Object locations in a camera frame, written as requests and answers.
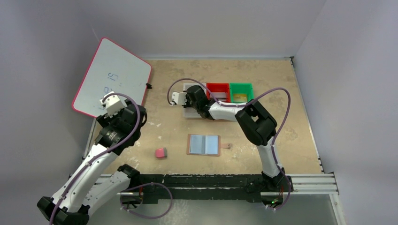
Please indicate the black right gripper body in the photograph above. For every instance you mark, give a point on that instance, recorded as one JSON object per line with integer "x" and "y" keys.
{"x": 187, "y": 101}

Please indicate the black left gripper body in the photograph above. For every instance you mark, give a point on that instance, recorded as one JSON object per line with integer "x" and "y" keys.
{"x": 106, "y": 120}

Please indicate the red plastic bin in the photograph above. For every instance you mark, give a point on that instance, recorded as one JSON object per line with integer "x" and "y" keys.
{"x": 219, "y": 89}

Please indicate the green plastic bin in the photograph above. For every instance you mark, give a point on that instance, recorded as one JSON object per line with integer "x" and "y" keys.
{"x": 245, "y": 88}

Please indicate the brown leather card holder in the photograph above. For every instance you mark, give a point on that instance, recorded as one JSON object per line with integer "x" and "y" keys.
{"x": 205, "y": 145}

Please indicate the pink eraser block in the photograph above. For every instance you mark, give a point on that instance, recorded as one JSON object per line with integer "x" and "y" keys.
{"x": 161, "y": 153}

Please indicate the pink framed whiteboard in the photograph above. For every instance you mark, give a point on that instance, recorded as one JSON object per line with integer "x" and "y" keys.
{"x": 112, "y": 68}

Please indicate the white plastic bin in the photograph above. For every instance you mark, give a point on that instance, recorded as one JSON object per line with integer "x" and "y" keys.
{"x": 191, "y": 112}

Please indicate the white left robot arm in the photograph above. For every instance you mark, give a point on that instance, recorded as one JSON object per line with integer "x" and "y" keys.
{"x": 77, "y": 200}

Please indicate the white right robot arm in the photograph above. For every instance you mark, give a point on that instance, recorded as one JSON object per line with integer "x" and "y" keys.
{"x": 257, "y": 124}

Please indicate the silver striped card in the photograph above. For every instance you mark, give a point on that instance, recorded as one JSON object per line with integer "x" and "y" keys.
{"x": 223, "y": 99}

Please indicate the gold card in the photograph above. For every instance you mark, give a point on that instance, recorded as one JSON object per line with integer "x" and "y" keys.
{"x": 239, "y": 98}

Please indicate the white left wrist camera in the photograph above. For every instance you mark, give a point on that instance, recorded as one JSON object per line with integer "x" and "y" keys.
{"x": 112, "y": 104}

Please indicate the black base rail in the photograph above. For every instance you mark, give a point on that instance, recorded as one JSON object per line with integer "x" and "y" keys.
{"x": 252, "y": 188}

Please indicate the aluminium frame rail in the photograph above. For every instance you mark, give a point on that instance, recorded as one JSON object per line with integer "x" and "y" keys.
{"x": 302, "y": 184}

